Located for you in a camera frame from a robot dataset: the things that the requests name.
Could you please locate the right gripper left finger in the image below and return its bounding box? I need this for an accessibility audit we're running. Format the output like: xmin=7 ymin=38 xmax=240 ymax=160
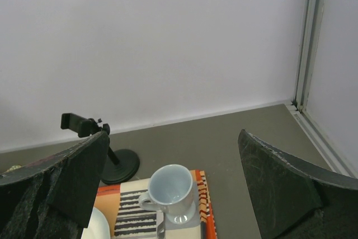
xmin=1 ymin=132 xmax=109 ymax=238

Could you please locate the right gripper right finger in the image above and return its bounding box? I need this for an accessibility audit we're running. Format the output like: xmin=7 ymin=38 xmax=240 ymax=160
xmin=238 ymin=129 xmax=357 ymax=238

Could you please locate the black clamp phone stand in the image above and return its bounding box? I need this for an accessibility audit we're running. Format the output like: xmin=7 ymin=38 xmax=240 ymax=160
xmin=60 ymin=113 xmax=140 ymax=185

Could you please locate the small patterned bowl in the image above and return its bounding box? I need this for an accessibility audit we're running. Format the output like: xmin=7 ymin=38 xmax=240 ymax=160
xmin=6 ymin=165 xmax=22 ymax=172

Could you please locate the white plate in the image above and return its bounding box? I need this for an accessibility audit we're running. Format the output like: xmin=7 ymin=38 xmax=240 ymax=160
xmin=81 ymin=207 xmax=111 ymax=239

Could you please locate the patchwork placemat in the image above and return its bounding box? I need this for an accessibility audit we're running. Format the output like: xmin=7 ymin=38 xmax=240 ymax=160
xmin=94 ymin=170 xmax=218 ymax=238

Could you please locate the light blue cup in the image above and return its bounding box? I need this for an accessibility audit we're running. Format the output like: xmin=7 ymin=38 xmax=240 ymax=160
xmin=138 ymin=164 xmax=196 ymax=224

